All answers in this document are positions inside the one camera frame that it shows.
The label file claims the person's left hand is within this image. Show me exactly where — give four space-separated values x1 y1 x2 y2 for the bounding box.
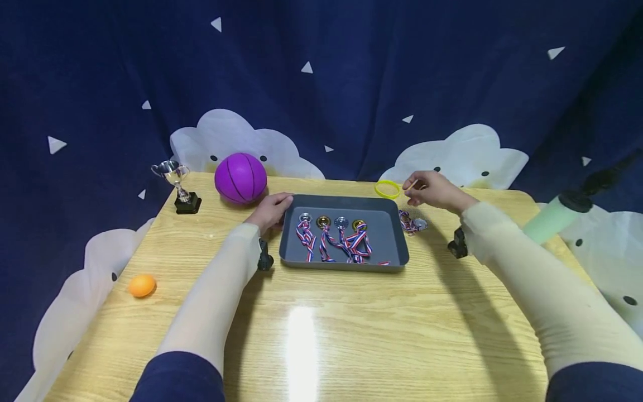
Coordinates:
244 192 296 234

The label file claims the person's right hand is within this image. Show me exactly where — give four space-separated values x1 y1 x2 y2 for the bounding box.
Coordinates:
402 170 479 216

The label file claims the grey rectangular tray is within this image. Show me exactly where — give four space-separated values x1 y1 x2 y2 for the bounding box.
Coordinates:
279 194 410 274

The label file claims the person's right forearm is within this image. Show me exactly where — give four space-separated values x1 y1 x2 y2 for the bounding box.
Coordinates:
460 201 643 402

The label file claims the person's left forearm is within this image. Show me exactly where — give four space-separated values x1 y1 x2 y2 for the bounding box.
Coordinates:
129 222 263 402

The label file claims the silver medal striped ribbon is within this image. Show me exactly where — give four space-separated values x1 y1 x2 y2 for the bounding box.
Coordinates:
334 216 354 263
398 209 429 236
295 212 317 263

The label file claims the black wrist band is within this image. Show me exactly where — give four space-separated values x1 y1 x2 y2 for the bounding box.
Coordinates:
447 226 469 260
257 237 275 272

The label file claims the yellow rubber wristband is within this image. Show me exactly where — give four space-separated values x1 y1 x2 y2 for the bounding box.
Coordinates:
373 180 402 200

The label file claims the gold medal striped ribbon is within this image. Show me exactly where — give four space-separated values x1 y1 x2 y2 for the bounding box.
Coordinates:
316 216 337 263
346 219 392 266

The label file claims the purple basketball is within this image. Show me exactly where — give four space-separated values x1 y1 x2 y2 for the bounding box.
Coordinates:
214 152 268 205

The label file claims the silver trophy cup black base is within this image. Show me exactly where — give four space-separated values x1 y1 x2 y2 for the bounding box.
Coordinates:
151 160 203 216

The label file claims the orange ball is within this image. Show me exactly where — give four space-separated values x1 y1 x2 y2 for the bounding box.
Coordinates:
127 274 157 298

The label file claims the green air pump black handle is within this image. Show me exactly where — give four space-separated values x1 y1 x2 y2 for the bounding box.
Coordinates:
522 149 643 246

